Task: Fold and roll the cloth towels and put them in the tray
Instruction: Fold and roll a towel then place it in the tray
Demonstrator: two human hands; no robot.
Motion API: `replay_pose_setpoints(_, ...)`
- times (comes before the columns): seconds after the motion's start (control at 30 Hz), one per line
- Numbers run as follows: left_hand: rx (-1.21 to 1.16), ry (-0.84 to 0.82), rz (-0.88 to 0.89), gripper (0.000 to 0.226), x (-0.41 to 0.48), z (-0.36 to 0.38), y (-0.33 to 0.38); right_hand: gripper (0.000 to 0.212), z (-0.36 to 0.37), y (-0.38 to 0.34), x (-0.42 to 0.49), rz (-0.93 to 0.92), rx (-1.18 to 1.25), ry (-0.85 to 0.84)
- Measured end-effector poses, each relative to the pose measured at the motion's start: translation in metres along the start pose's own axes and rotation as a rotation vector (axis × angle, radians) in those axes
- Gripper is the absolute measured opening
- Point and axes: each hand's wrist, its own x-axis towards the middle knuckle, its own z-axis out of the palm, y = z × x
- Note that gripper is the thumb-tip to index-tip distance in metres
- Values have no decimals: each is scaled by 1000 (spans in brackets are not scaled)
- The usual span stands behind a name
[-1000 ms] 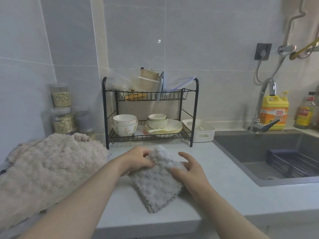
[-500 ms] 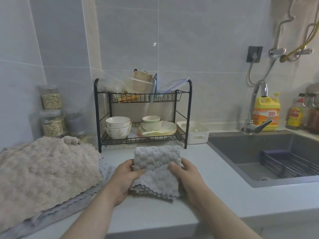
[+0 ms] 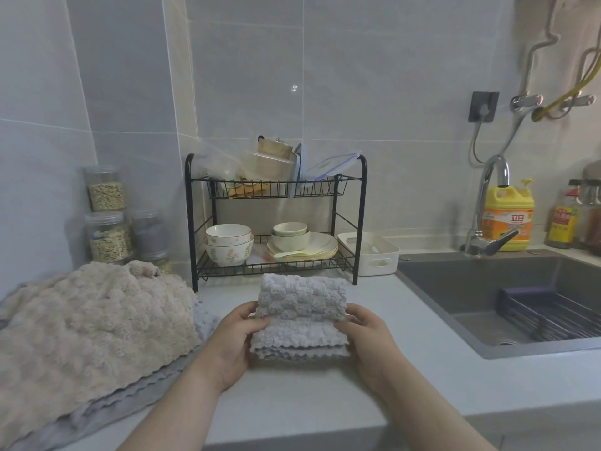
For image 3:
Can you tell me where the grey blue container lid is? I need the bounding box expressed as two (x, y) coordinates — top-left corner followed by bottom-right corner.
(289, 144), (306, 199)

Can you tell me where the clear empty jar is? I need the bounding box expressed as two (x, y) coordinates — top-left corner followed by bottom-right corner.
(130, 209), (168, 255)

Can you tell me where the chrome water valve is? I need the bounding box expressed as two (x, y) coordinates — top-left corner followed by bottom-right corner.
(558, 93), (597, 111)
(510, 93), (545, 113)

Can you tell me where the yellow detergent bottle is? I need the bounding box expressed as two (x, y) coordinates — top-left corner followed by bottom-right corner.
(482, 178), (536, 252)

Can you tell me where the person's right hand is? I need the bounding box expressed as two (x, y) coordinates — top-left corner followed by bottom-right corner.
(333, 303), (410, 396)

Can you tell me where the white floral bowl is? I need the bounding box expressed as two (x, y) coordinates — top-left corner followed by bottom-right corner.
(202, 237), (255, 266)

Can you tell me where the white bowl red rim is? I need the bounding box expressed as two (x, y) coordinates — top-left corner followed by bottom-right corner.
(204, 224), (254, 246)

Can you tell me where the grey corrugated pipe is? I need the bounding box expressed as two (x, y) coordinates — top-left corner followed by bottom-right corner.
(522, 0), (562, 99)
(575, 46), (601, 97)

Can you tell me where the black wire dish rack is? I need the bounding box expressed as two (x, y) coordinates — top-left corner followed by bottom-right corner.
(183, 153), (368, 293)

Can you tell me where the dark blue sink rack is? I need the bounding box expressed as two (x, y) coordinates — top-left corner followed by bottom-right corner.
(496, 286), (601, 343)

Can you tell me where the pale yellow plate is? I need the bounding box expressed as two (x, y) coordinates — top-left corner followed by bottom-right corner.
(267, 248), (338, 260)

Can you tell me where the clear lid blue rim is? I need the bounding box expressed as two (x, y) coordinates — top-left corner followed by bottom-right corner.
(305, 152), (361, 182)

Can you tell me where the cream bowl green rim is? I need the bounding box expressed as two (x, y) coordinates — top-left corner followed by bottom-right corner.
(270, 231), (312, 252)

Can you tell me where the person's left hand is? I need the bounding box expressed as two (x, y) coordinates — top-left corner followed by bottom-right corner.
(199, 301), (272, 394)

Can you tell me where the chrome kitchen faucet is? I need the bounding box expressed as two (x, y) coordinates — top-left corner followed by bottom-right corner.
(462, 154), (520, 257)

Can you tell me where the black wall socket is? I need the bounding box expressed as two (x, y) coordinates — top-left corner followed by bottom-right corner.
(468, 90), (500, 123)

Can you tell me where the grey kitchen sink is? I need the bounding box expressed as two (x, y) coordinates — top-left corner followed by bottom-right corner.
(395, 251), (601, 360)

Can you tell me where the white red printed mat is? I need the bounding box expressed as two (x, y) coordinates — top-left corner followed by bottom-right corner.
(246, 246), (273, 268)

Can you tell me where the grey power cable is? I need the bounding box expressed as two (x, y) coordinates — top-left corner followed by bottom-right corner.
(471, 119), (487, 165)

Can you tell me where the sauce bottle yellow label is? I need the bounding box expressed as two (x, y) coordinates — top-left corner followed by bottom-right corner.
(544, 179), (581, 249)

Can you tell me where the small cream bowl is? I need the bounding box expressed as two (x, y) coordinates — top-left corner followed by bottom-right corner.
(272, 222), (309, 238)

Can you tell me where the person's right forearm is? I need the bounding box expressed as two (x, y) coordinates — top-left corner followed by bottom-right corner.
(378, 366), (498, 451)

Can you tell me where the person's left forearm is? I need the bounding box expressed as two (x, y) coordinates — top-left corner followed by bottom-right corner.
(117, 359), (224, 451)

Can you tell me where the yellow orange cloth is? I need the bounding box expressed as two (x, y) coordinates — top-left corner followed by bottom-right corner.
(227, 180), (272, 200)

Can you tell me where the cream plate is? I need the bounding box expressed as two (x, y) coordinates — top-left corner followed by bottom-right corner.
(266, 231), (339, 259)

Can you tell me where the white plastic basket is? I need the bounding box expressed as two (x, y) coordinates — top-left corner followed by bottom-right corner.
(336, 231), (401, 277)

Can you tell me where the grey braided faucet hose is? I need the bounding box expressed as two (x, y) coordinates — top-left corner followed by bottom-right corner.
(498, 110), (527, 158)

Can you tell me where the yellow gas hose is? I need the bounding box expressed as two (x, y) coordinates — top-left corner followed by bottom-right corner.
(531, 56), (601, 123)

